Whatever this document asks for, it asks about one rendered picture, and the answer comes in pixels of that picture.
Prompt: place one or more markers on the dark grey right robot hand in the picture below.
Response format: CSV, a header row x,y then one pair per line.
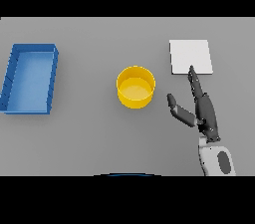
x,y
205,112

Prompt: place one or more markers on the yellow round bowl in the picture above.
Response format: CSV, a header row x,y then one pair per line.
x,y
135,92

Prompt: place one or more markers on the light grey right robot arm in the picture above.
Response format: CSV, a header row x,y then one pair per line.
x,y
215,160

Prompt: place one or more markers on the blue rectangular tray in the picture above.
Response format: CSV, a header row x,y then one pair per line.
x,y
31,80

